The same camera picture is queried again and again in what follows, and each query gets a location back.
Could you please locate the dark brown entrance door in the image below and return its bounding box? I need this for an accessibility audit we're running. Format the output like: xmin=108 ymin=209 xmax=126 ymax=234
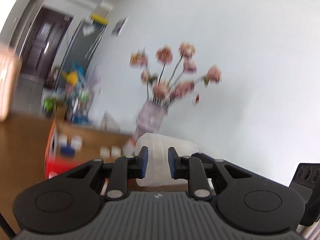
xmin=21 ymin=7 xmax=73 ymax=80

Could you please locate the pink hard suitcase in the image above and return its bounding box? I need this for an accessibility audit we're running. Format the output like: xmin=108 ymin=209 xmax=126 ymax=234
xmin=0 ymin=43 xmax=22 ymax=122

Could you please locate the grey refrigerator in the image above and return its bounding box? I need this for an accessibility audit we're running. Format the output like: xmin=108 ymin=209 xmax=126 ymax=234
xmin=54 ymin=20 xmax=106 ymax=90

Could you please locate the pink textured ceramic vase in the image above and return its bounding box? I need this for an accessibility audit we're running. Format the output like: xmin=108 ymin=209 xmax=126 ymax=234
xmin=132 ymin=100 xmax=168 ymax=143

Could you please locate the red cardboard pumpkin box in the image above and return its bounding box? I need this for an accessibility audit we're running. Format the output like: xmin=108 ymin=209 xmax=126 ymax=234
xmin=44 ymin=119 xmax=130 ymax=179

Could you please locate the wall electrical panel box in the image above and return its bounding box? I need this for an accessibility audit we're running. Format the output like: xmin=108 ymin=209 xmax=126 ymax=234
xmin=111 ymin=17 xmax=129 ymax=36

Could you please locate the clear cotton swab container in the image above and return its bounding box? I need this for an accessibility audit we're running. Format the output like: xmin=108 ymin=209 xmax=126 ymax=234
xmin=135 ymin=133 xmax=199 ymax=187

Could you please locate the dried pink rose bouquet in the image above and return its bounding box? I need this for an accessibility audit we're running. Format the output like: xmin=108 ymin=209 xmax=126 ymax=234
xmin=129 ymin=42 xmax=222 ymax=108

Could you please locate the yellow box on refrigerator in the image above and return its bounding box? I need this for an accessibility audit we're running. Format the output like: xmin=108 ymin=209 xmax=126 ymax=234
xmin=90 ymin=13 xmax=108 ymax=25

